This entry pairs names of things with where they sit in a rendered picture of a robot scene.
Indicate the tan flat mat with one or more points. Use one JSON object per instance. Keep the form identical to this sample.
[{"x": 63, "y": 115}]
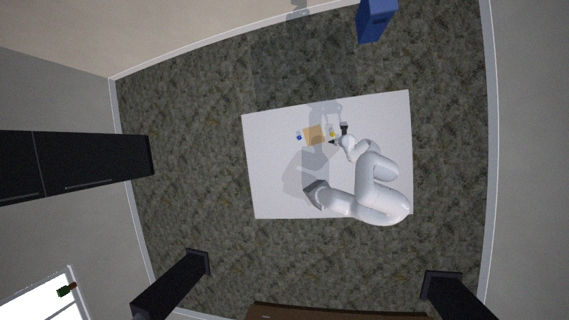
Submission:
[{"x": 313, "y": 135}]

